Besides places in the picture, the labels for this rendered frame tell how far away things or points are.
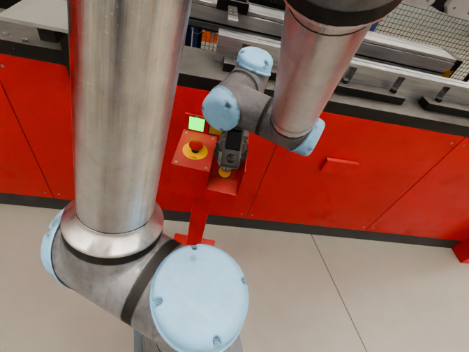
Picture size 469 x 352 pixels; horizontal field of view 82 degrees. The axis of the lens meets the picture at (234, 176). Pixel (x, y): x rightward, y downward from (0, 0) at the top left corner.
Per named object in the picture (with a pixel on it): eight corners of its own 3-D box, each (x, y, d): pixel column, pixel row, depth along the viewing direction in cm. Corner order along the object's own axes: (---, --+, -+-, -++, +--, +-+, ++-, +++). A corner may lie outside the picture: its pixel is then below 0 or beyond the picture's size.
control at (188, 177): (169, 191, 81) (171, 147, 68) (181, 156, 92) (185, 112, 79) (234, 204, 83) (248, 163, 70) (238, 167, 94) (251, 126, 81)
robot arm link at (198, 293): (209, 389, 35) (229, 376, 25) (124, 334, 37) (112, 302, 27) (246, 303, 43) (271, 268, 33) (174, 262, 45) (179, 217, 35)
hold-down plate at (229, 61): (222, 70, 93) (223, 62, 90) (222, 63, 96) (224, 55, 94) (303, 86, 97) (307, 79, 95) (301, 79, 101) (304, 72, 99)
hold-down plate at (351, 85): (329, 91, 99) (333, 84, 97) (326, 84, 103) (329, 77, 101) (401, 105, 104) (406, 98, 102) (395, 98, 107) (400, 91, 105)
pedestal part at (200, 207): (183, 258, 124) (195, 184, 85) (186, 247, 128) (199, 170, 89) (196, 261, 124) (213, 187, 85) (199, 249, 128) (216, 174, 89)
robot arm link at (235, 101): (257, 115, 45) (279, 85, 51) (199, 89, 46) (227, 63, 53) (247, 148, 51) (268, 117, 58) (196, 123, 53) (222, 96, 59)
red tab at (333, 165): (320, 171, 118) (327, 160, 113) (319, 167, 120) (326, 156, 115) (351, 175, 121) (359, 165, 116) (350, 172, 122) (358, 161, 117)
